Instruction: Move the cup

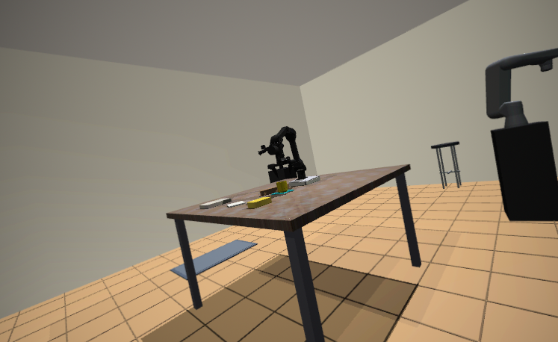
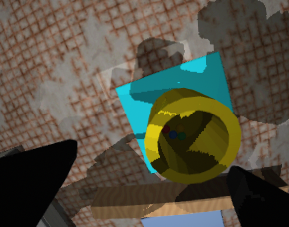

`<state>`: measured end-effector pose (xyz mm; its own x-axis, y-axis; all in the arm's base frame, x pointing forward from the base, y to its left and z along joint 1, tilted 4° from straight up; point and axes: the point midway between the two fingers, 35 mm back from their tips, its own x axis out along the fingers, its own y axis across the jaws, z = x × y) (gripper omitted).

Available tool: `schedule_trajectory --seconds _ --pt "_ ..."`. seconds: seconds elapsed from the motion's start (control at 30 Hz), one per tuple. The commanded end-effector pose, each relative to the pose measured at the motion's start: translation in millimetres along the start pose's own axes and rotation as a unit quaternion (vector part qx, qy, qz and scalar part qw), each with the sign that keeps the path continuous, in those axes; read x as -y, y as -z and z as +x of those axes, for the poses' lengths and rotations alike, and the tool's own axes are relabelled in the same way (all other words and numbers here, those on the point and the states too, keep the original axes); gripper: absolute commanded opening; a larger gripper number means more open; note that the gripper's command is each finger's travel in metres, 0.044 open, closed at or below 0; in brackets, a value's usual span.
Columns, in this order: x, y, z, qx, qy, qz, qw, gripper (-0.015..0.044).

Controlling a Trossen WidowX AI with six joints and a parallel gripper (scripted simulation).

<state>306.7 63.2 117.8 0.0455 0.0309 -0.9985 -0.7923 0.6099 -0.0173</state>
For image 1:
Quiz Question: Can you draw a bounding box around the yellow rectangular block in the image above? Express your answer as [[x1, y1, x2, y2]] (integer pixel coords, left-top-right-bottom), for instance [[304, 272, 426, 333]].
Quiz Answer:
[[247, 197, 272, 208]]

